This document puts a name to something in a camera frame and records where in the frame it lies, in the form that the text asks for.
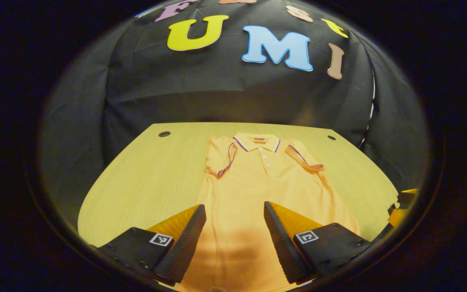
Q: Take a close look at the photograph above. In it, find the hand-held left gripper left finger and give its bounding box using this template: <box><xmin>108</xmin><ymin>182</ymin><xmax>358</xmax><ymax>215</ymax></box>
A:
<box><xmin>90</xmin><ymin>204</ymin><xmax>207</xmax><ymax>286</ymax></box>

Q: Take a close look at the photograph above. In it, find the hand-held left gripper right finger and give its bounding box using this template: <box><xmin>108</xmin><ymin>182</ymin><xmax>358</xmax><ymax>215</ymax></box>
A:
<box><xmin>263</xmin><ymin>201</ymin><xmax>374</xmax><ymax>284</ymax></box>

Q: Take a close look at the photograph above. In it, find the orange polo T-shirt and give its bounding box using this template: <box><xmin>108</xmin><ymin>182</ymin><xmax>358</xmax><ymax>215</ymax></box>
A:
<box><xmin>175</xmin><ymin>132</ymin><xmax>362</xmax><ymax>292</ymax></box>

